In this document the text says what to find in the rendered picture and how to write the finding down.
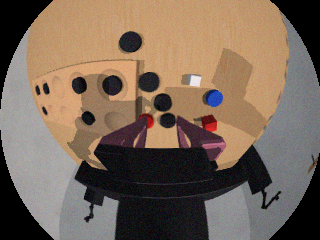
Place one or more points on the red disc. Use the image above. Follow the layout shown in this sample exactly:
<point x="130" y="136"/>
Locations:
<point x="150" y="119"/>

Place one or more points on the blue disc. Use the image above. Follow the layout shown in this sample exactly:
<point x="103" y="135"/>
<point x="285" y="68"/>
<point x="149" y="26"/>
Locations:
<point x="214" y="98"/>

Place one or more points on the red cube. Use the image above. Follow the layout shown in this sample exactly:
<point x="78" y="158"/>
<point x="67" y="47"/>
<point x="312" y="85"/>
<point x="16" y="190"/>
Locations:
<point x="209" y="123"/>

